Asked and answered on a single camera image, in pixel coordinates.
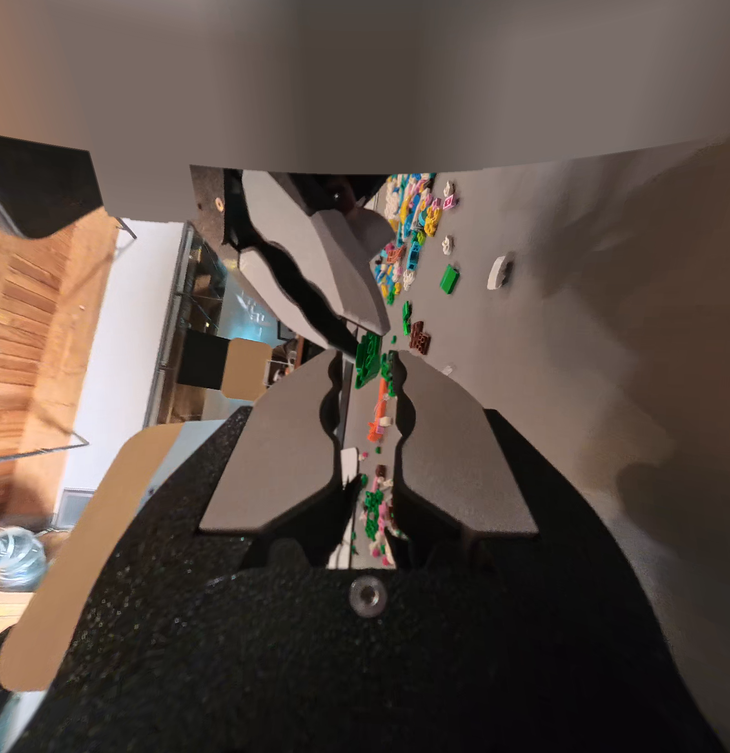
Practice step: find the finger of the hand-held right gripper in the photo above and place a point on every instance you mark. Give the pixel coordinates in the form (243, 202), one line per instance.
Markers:
(341, 276)
(276, 288)

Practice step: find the wall vent grille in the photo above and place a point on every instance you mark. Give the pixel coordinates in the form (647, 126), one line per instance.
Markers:
(75, 506)

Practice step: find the silver ventilation duct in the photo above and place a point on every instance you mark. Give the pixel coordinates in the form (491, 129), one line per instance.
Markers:
(15, 559)

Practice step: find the pile of colourful lego pieces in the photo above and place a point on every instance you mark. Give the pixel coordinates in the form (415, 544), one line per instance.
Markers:
(412, 217)

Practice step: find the white rounded lego piece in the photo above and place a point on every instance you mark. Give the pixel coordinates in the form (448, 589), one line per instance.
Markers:
(497, 273)

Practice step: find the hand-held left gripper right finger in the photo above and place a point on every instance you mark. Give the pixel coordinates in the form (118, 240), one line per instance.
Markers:
(459, 465)

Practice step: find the large green ringed lego plate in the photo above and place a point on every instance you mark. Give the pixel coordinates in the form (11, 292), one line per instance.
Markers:
(368, 359)

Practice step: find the green wedge slope lego piece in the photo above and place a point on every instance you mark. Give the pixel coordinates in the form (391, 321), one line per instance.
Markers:
(450, 279)

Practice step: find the scatter of small lego pieces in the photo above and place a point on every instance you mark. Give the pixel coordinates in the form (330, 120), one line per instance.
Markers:
(373, 507)

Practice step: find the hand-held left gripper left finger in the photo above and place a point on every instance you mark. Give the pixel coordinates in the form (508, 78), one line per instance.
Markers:
(270, 465)

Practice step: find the orange lego brick separator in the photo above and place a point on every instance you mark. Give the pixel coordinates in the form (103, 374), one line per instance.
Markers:
(373, 434)

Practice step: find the brown lego plate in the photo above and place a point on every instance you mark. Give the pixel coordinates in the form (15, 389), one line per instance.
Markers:
(422, 346)
(416, 328)

